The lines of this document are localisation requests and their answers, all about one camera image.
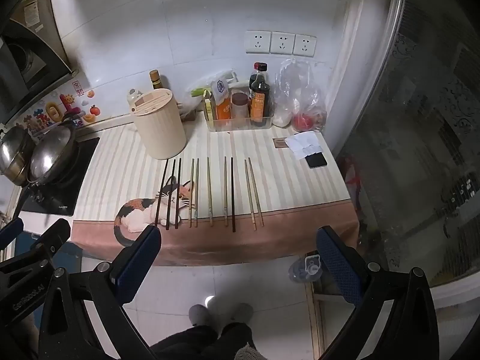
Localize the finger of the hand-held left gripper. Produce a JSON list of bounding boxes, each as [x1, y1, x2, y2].
[[29, 218, 72, 260], [0, 217, 25, 253]]

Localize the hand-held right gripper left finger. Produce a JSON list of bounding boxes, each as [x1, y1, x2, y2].
[[39, 225, 163, 360]]

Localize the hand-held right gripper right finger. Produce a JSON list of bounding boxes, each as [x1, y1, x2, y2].
[[316, 226, 440, 360]]

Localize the dark brown chopstick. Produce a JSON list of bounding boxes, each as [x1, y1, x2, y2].
[[230, 157, 236, 233], [175, 158, 182, 230], [153, 160, 169, 227], [165, 159, 176, 230]]

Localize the cream ribbed utensil holder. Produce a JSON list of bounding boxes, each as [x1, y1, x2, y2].
[[130, 89, 187, 159]]

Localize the blue floor item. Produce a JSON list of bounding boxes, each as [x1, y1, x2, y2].
[[15, 232, 115, 271]]

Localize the clear water bottle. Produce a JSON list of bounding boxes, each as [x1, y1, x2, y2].
[[289, 255, 323, 283]]

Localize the black induction cooktop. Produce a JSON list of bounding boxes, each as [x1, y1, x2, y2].
[[19, 137, 101, 217]]

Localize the steel pot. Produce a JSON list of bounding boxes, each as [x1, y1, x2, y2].
[[0, 125, 35, 186]]

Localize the steel wok with lid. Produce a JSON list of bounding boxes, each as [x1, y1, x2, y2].
[[28, 120, 81, 187]]

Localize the striped cat print tablecloth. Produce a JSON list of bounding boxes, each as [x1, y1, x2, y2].
[[71, 118, 361, 267]]

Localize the grey slipper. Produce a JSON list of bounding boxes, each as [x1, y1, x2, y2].
[[188, 304, 219, 327], [221, 302, 254, 325]]

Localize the person's legs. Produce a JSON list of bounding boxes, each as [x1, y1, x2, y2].
[[150, 322, 259, 360]]

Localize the black smartphone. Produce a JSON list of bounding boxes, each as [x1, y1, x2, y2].
[[304, 152, 328, 169]]

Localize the white paper sheet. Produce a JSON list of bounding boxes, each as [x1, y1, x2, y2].
[[284, 132, 322, 159]]

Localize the red tomato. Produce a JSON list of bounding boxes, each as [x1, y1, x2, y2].
[[293, 113, 314, 132]]

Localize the crumpled clear plastic bag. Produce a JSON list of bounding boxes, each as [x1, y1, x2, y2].
[[176, 86, 205, 121]]

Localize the yellow seasoning box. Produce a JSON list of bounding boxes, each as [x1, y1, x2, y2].
[[202, 90, 217, 127]]

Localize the patterned glass door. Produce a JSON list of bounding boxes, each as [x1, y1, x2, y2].
[[333, 0, 480, 294]]

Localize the clear plastic organizer tray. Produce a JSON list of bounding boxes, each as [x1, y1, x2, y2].
[[204, 94, 277, 133]]

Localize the black range hood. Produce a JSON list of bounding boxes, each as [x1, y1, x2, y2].
[[0, 0, 74, 124]]

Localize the orange seasoning packet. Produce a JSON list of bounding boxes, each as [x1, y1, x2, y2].
[[211, 77, 232, 121]]

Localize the brown lid jar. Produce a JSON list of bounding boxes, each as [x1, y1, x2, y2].
[[231, 92, 250, 120]]

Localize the dark soy sauce bottle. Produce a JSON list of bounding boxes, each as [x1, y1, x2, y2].
[[249, 62, 271, 127]]

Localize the white wall socket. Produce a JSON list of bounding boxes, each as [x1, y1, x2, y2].
[[270, 32, 296, 56], [293, 34, 317, 58], [245, 30, 271, 54]]

